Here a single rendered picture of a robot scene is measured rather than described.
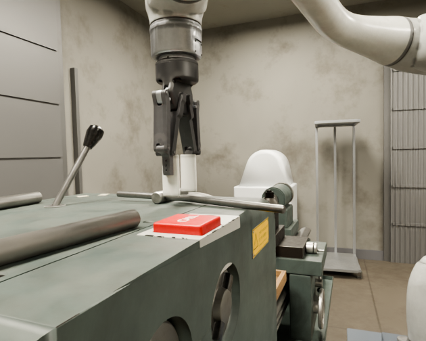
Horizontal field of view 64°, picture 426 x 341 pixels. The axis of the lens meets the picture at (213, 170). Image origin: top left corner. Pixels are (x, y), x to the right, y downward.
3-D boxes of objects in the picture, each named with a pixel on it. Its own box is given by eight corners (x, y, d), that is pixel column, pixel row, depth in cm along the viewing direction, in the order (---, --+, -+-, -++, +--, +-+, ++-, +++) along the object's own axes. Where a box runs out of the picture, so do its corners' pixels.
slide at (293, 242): (303, 259, 132) (303, 247, 131) (201, 249, 148) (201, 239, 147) (308, 247, 148) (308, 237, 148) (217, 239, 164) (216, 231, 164)
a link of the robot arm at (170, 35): (209, 32, 61) (210, 65, 62) (166, 39, 65) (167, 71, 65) (187, 13, 53) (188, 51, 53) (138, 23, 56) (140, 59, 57)
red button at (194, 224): (201, 244, 36) (201, 224, 35) (152, 240, 38) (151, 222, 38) (221, 231, 41) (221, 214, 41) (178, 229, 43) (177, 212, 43)
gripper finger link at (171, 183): (179, 154, 57) (177, 154, 56) (180, 196, 57) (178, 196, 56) (163, 155, 58) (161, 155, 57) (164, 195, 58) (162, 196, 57)
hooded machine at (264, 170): (297, 257, 431) (296, 149, 424) (291, 273, 376) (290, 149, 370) (245, 253, 455) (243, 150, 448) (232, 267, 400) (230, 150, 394)
